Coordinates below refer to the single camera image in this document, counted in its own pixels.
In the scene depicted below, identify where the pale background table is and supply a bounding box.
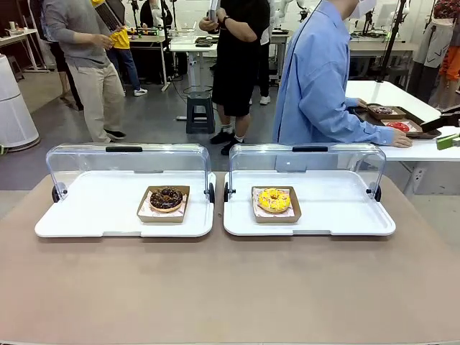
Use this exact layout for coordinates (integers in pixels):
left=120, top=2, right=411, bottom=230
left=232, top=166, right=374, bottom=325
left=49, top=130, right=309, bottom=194
left=0, top=27, right=41, bottom=73

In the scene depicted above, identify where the white side table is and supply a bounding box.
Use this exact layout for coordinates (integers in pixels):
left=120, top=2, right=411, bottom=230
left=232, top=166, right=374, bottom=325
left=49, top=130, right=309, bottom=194
left=343, top=79, right=460, bottom=197

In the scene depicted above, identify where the white background desk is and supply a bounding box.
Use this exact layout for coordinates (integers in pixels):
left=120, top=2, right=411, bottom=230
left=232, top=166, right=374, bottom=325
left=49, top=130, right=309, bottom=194
left=168, top=30, right=220, bottom=121

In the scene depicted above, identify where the bystander in beige trousers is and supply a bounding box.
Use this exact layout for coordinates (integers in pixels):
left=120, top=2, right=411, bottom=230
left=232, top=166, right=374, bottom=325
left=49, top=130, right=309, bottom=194
left=42, top=0, right=127, bottom=144

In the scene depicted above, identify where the clear dome lid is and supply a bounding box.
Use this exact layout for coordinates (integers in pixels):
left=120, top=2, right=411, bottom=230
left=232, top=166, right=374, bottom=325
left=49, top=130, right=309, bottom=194
left=224, top=142, right=387, bottom=203
left=45, top=142, right=216, bottom=203

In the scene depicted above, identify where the black camera stand pole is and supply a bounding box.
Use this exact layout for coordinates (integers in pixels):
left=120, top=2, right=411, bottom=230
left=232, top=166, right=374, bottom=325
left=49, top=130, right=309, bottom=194
left=375, top=0, right=410, bottom=83

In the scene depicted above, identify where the white display tray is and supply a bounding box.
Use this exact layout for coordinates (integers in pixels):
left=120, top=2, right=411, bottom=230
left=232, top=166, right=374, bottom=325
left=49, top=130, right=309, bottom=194
left=34, top=170, right=217, bottom=239
left=222, top=170, right=397, bottom=237

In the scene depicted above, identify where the white printed paper liner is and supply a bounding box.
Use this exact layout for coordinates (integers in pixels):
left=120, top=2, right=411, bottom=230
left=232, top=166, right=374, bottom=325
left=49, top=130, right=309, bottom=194
left=142, top=193, right=188, bottom=219
left=253, top=189, right=296, bottom=219
left=382, top=119, right=414, bottom=132

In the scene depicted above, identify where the bystander in black outfit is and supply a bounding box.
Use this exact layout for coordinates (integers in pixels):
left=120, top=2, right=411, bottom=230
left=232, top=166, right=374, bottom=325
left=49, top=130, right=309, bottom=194
left=198, top=0, right=271, bottom=156

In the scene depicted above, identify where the yellow sprinkled donut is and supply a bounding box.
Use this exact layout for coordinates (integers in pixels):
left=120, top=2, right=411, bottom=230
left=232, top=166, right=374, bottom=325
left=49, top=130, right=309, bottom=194
left=257, top=187, right=291, bottom=213
left=250, top=185, right=303, bottom=224

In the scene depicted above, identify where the black serving tray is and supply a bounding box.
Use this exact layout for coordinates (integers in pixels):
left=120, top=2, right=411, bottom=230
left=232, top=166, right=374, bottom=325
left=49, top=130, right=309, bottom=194
left=351, top=103, right=442, bottom=139

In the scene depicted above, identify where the white air purifier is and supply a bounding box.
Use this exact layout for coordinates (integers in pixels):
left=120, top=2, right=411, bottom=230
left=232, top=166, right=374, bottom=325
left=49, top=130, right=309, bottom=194
left=0, top=53, right=40, bottom=149

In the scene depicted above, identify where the dark sprinkled donut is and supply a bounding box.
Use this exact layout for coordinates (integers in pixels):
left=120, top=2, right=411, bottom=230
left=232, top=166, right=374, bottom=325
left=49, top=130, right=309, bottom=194
left=365, top=103, right=407, bottom=120

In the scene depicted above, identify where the grey background workbench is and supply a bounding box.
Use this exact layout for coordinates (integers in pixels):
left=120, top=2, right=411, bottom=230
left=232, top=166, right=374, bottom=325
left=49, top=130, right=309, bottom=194
left=348, top=34, right=421, bottom=81

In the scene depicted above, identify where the grey handheld tablet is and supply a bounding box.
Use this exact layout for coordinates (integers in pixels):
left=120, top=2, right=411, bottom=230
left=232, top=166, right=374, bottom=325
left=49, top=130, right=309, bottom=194
left=206, top=0, right=221, bottom=23

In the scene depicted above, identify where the dark keyboard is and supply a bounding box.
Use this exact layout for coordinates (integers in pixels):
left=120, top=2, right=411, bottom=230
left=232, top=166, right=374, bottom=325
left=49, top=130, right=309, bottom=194
left=91, top=0, right=127, bottom=34

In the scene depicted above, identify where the person's right hand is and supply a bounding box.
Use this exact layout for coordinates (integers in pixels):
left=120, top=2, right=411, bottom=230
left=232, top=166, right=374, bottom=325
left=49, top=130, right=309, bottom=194
left=390, top=129, right=413, bottom=148

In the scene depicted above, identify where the white face mask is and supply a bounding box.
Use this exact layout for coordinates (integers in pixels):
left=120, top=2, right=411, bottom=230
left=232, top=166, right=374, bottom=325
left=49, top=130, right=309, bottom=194
left=347, top=0, right=377, bottom=19

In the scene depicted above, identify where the person in blue shirt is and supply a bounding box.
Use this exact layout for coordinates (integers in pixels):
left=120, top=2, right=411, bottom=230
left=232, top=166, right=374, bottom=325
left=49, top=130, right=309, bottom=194
left=272, top=0, right=396, bottom=147

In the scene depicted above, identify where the chocolate donut with nuts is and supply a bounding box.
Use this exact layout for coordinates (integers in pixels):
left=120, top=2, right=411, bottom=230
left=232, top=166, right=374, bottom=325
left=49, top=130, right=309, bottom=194
left=149, top=187, right=183, bottom=213

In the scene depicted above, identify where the bystander in dark trousers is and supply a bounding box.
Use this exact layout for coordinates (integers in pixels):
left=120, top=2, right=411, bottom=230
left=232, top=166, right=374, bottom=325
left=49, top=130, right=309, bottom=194
left=257, top=24, right=272, bottom=106

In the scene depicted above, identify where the bystander in yellow shirt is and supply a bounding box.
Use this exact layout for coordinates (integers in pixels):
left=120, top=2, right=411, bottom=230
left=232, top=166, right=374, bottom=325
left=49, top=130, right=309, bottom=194
left=106, top=27, right=149, bottom=97

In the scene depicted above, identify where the dark plastic stool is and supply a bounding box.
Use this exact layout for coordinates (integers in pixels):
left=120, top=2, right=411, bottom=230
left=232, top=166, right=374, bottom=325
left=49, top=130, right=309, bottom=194
left=185, top=91, right=216, bottom=135

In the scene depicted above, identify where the person's right forearm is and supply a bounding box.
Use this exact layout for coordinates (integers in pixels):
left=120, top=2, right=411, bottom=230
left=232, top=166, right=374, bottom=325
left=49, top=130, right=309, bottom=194
left=344, top=114, right=396, bottom=145

